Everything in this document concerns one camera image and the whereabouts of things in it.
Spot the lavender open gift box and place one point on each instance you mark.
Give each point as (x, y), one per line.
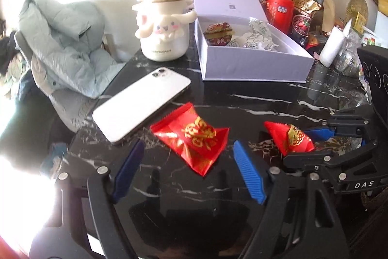
(257, 52)

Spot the white cinnamoroll water bottle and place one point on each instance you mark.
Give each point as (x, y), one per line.
(163, 28)

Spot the black gold oat bag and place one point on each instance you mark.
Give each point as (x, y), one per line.
(303, 13)

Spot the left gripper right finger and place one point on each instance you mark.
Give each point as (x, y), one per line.
(254, 171)

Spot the white paper cup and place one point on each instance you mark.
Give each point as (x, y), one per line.
(333, 44)

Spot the brown cereal snack pack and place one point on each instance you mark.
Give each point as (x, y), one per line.
(219, 34)

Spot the white smartphone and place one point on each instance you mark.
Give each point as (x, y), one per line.
(128, 109)

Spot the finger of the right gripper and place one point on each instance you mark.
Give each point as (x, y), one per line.
(320, 133)
(304, 159)

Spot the white printed snack pack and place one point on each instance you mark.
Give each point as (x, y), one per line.
(253, 41)
(259, 27)

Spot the red canister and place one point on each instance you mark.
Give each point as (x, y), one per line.
(280, 13)

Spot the grey-green puffer jacket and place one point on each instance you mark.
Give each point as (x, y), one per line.
(67, 39)

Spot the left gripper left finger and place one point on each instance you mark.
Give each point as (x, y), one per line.
(124, 169)

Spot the red gold candy pack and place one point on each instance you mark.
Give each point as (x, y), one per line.
(288, 138)
(198, 143)

